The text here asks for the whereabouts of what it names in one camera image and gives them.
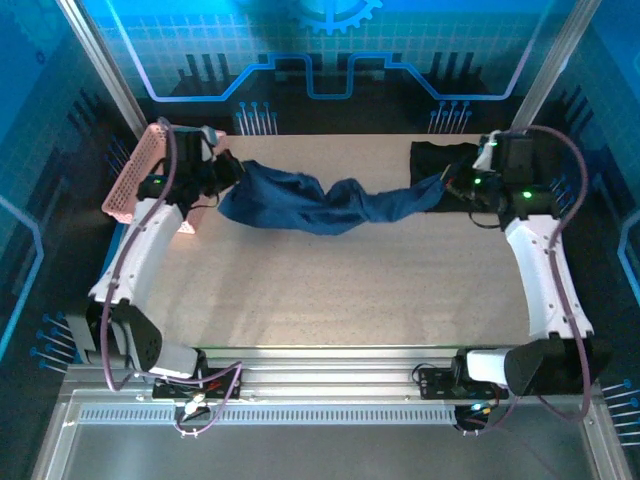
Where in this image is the blue t-shirt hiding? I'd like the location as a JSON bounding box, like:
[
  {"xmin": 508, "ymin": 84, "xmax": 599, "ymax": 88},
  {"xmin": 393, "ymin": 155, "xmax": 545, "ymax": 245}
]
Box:
[{"xmin": 217, "ymin": 158, "xmax": 451, "ymax": 237}]

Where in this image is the folded black t-shirt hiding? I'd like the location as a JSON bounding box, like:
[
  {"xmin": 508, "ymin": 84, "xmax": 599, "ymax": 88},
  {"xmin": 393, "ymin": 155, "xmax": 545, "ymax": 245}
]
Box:
[{"xmin": 409, "ymin": 139, "xmax": 501, "ymax": 214}]

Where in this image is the pink plastic basket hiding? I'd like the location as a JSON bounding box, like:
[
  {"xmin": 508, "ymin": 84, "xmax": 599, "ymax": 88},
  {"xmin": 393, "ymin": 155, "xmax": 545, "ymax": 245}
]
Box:
[{"xmin": 101, "ymin": 123, "xmax": 231, "ymax": 236}]

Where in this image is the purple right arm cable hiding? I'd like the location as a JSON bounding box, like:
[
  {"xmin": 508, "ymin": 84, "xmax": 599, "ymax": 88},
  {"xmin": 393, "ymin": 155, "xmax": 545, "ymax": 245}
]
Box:
[{"xmin": 462, "ymin": 124, "xmax": 596, "ymax": 436}]

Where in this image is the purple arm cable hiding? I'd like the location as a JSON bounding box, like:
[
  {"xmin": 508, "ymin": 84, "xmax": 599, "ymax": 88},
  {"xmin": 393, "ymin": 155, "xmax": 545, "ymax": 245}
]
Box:
[
  {"xmin": 97, "ymin": 117, "xmax": 246, "ymax": 439},
  {"xmin": 462, "ymin": 124, "xmax": 596, "ymax": 436}
]

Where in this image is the aluminium frame post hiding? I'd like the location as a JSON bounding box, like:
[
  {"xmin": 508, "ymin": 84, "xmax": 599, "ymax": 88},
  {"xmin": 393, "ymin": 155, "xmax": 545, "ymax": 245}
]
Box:
[
  {"xmin": 507, "ymin": 0, "xmax": 604, "ymax": 144},
  {"xmin": 57, "ymin": 0, "xmax": 149, "ymax": 141}
]

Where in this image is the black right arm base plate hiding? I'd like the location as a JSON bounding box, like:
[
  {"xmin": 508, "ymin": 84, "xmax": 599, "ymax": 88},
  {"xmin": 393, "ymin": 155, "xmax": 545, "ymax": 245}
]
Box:
[{"xmin": 417, "ymin": 367, "xmax": 509, "ymax": 401}]

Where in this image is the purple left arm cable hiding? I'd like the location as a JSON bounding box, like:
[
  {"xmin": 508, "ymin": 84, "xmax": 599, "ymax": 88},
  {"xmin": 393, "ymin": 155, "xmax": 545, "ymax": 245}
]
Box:
[{"xmin": 97, "ymin": 117, "xmax": 246, "ymax": 439}]

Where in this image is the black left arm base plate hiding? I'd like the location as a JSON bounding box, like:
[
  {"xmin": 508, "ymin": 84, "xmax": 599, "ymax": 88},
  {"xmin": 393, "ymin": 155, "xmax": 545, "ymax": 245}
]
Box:
[{"xmin": 152, "ymin": 367, "xmax": 244, "ymax": 401}]

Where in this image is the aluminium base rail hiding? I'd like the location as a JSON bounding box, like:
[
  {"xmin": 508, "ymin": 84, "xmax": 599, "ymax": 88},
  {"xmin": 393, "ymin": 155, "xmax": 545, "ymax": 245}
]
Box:
[{"xmin": 64, "ymin": 344, "xmax": 601, "ymax": 401}]

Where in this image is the slotted grey cable duct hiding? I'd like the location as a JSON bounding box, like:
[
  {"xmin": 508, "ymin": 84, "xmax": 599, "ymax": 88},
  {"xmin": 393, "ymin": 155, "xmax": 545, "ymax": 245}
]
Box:
[{"xmin": 79, "ymin": 403, "xmax": 459, "ymax": 426}]

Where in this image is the grey metal bench frame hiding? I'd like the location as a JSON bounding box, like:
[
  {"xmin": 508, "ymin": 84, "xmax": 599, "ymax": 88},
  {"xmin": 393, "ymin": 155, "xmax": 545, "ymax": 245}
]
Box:
[{"xmin": 29, "ymin": 389, "xmax": 634, "ymax": 480}]

